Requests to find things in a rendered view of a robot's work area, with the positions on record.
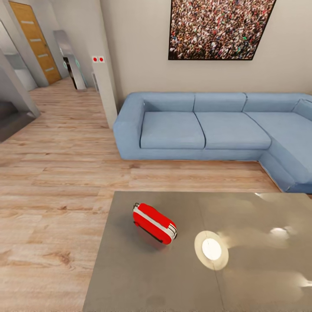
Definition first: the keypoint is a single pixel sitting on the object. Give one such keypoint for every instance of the door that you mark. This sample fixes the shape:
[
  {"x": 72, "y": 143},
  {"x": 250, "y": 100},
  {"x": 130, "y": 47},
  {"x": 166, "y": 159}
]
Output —
[{"x": 28, "y": 23}]

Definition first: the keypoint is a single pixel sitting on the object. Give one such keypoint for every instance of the coffee table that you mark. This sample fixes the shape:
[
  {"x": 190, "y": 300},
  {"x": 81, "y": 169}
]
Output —
[{"x": 234, "y": 252}]

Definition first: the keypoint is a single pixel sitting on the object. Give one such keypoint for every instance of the sofa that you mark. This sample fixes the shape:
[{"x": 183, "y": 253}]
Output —
[{"x": 271, "y": 128}]

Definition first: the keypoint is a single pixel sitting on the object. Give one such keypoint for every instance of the standing mirror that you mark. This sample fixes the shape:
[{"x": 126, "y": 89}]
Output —
[{"x": 70, "y": 60}]

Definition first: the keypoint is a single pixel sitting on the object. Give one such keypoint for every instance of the stairs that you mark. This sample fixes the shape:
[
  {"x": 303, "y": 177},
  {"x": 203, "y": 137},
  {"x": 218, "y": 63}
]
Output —
[{"x": 12, "y": 120}]

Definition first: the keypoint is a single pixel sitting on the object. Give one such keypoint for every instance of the radio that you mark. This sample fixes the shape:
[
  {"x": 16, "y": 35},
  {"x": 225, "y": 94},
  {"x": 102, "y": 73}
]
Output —
[{"x": 157, "y": 225}]

